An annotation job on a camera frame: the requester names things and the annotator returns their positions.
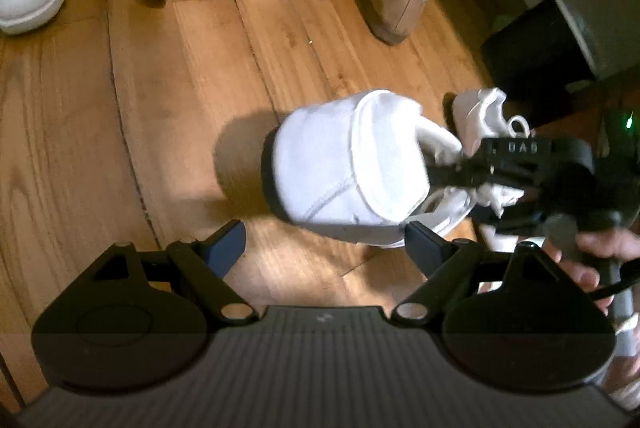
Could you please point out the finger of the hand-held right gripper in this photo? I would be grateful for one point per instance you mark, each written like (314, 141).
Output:
(452, 174)
(510, 148)

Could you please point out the black box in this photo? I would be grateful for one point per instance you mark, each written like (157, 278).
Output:
(535, 57)

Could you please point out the white lace-up sneaker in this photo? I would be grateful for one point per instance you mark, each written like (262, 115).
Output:
(482, 112)

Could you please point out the person's right hand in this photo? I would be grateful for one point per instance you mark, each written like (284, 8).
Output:
(607, 245)

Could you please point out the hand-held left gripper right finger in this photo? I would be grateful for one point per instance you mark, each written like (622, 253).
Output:
(421, 246)

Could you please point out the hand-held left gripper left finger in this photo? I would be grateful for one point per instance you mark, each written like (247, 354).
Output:
(231, 244)

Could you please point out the white high-top canvas sneaker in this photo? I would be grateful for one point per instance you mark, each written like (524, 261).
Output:
(340, 157)

